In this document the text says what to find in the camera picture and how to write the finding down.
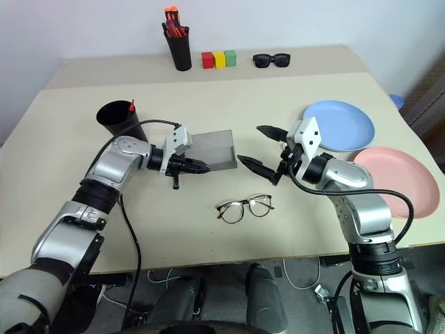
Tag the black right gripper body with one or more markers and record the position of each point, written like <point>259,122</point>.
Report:
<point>291,156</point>

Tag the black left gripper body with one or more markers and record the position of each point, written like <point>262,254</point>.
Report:
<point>175,164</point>

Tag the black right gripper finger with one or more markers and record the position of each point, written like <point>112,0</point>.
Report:
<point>259,166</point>
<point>273,133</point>

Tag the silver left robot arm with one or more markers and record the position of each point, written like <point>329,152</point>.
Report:
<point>104,167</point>

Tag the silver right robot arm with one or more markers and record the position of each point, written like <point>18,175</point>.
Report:
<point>365,212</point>

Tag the grey glasses case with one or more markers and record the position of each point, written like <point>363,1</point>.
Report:
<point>213,149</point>

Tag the wide black cup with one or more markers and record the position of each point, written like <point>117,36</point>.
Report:
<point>120,121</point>

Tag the tall black pen cup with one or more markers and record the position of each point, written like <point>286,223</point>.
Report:
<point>180,52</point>

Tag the thin-framed clear eyeglasses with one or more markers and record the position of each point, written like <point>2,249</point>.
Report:
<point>246,202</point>

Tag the blue plate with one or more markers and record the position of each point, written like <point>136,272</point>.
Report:
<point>340,125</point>

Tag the black sunglasses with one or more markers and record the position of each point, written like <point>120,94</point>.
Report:
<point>271,60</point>

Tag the green block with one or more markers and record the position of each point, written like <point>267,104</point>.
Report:
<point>230,58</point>

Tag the yellow block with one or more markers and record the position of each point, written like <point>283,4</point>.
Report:
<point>219,60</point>

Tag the red block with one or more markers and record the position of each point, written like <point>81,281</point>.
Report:
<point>207,61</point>

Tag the pink plate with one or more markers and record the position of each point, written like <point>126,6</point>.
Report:
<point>403,181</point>

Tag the blue round object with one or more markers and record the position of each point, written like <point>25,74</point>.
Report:
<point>397,101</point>

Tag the red black marker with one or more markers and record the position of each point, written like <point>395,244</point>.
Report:
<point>166,29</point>
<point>178,31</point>

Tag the dark rounded robot leg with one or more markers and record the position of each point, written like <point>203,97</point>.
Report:
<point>264,299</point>
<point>180,302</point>

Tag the red marker orange cap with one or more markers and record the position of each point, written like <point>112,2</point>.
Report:
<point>168,15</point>
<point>175,14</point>

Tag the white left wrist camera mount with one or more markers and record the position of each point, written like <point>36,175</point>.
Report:
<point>175,141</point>

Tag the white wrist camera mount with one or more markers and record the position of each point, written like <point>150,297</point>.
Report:
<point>309,137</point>
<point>175,141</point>

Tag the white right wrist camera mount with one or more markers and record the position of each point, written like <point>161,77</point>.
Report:
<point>309,137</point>

